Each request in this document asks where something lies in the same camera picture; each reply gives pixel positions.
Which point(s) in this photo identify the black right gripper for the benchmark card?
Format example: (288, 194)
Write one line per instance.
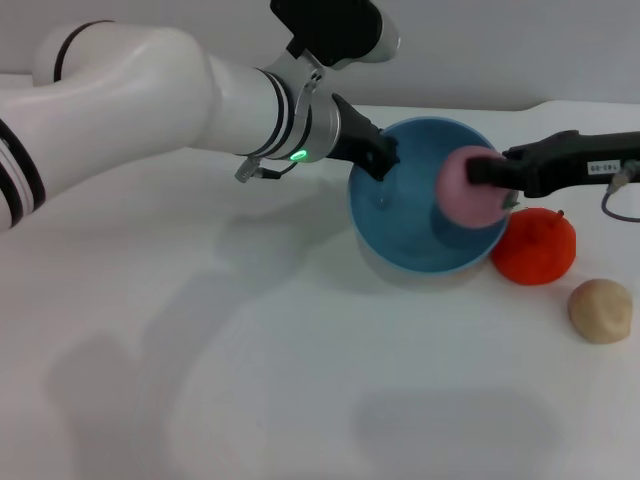
(560, 162)

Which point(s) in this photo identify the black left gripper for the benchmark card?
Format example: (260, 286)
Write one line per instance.
(355, 132)

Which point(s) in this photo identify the pink toy peach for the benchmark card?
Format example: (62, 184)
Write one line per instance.
(460, 200)

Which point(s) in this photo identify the blue bowl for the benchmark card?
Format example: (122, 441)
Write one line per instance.
(400, 225)

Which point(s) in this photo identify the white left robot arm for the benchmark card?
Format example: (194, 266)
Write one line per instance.
(150, 100)

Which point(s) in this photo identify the red-orange toy persimmon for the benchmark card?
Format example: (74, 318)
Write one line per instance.
(535, 250)

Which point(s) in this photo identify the beige round toy fruit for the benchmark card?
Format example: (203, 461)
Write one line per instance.
(600, 310)

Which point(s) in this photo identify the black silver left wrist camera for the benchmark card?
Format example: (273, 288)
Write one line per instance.
(340, 30)

